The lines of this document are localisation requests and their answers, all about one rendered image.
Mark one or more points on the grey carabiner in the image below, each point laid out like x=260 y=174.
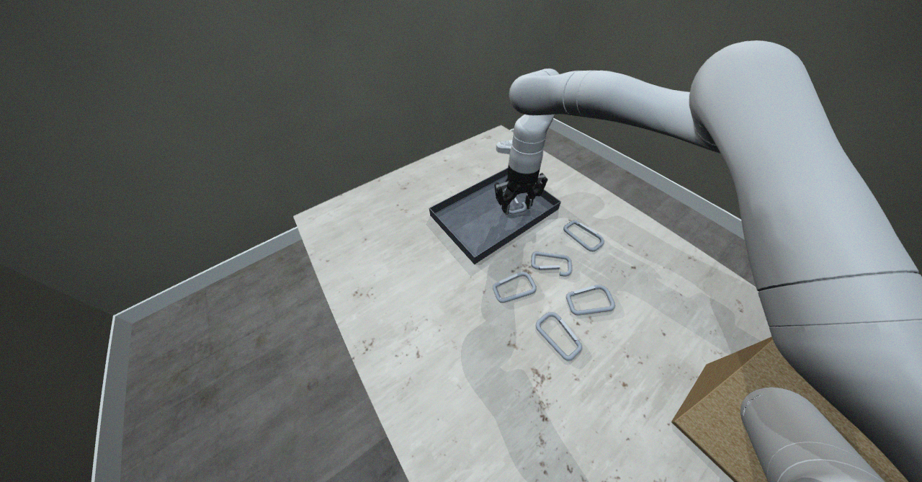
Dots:
x=503 y=300
x=554 y=266
x=520 y=210
x=586 y=229
x=594 y=310
x=554 y=345

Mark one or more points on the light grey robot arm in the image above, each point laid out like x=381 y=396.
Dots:
x=840 y=293

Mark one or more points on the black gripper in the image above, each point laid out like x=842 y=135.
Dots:
x=514 y=186

